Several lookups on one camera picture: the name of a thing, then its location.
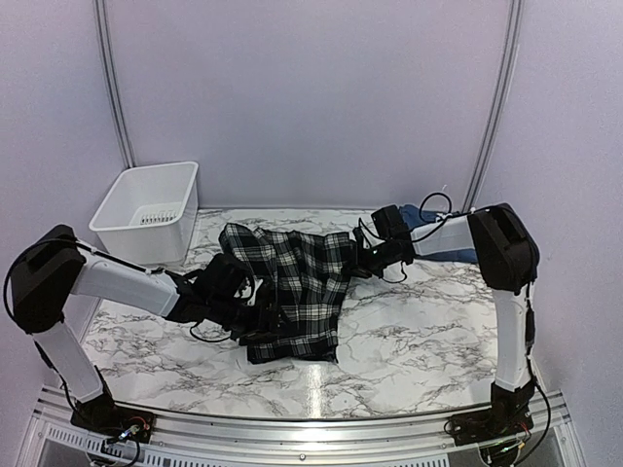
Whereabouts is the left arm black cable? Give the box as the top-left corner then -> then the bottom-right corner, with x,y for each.
2,237 -> 79,322

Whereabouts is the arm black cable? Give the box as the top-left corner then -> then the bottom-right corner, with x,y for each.
379,193 -> 551,439
2,237 -> 79,322

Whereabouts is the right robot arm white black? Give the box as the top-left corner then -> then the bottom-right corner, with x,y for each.
343,203 -> 540,436

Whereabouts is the aluminium front rail frame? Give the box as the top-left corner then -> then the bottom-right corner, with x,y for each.
17,386 -> 586,466

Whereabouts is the blue t-shirt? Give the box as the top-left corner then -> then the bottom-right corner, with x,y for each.
399,204 -> 478,265

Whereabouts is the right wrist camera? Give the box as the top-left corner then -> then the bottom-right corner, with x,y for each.
352,227 -> 367,250

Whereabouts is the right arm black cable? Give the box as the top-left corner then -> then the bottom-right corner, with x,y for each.
379,193 -> 551,439

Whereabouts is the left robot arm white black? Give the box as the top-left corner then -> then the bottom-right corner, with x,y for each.
2,225 -> 282,433

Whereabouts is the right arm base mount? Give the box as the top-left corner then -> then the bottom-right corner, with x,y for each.
444,409 -> 533,446

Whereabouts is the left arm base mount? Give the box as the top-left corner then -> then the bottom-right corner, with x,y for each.
70,405 -> 156,443

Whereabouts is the white plastic laundry bin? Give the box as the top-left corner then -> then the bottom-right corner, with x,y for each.
89,162 -> 199,266

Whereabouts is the right aluminium corner post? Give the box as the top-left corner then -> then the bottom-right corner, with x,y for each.
460,0 -> 525,212

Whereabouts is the plaid black white garment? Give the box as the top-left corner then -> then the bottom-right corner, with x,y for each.
218,223 -> 352,364

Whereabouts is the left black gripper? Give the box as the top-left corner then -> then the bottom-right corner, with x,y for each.
207,293 -> 298,346

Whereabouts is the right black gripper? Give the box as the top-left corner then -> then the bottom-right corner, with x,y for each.
341,240 -> 403,278

